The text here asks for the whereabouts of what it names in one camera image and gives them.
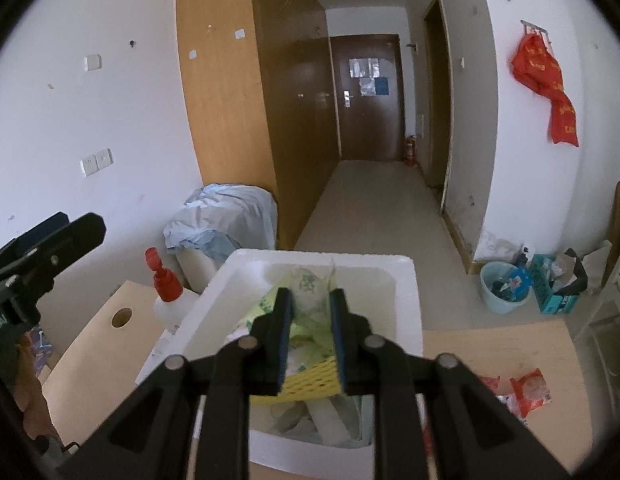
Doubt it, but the printed magazine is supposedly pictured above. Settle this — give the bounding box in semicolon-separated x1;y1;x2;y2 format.
27;327;53;376

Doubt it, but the long red plastic bag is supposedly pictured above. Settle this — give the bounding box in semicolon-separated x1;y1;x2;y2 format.
548;91;579;147

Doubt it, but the black plastic bag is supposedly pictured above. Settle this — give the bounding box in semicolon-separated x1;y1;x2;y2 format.
560;248;589;296

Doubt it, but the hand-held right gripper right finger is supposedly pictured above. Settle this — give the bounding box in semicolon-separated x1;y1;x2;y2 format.
329;287;573;480

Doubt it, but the brown side door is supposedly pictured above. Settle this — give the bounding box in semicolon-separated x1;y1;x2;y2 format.
422;0;453;211

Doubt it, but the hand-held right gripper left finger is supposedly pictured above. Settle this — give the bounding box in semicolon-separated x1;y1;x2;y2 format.
57;287;295;480

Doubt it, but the red snack packet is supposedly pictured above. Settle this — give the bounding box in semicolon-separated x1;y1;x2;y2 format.
510;368;553;418

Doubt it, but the white lotion pump bottle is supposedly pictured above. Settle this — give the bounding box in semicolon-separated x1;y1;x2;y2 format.
145;246;203;333

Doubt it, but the white foam box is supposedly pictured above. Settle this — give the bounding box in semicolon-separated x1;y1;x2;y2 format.
135;248;423;480

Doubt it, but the teal plastic basket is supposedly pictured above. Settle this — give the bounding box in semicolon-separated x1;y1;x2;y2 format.
532;254;580;315

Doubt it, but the dark brown entry door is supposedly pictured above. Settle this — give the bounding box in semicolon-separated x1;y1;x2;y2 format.
330;34;407;162

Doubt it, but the metal wall hook rack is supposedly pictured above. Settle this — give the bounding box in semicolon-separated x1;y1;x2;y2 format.
520;20;550;41

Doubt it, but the small red packet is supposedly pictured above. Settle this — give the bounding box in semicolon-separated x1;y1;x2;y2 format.
477;375;513;403

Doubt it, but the green floral tissue pack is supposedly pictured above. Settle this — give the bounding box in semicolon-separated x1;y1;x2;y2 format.
247;265;341;361

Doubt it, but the light blue plastic basin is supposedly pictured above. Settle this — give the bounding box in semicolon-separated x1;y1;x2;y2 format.
480;261;533;315

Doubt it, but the white double wall socket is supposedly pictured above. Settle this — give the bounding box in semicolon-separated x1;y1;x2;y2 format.
80;147;114;177

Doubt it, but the yellow sponge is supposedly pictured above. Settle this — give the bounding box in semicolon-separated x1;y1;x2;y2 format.
250;355;343;407

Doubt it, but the wooden wardrobe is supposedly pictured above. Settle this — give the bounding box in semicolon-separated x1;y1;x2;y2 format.
176;0;341;251

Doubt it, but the light blue bedding pile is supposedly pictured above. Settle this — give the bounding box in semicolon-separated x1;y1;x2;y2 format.
164;184;278;263

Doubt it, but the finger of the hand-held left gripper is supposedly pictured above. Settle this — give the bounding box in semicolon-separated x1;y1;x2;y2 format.
0;213;71;271
0;212;107;307

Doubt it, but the person's left hand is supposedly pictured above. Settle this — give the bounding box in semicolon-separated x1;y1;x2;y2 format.
12;332;61;441

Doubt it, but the grey door notice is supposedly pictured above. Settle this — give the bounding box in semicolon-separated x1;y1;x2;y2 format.
349;57;381;96

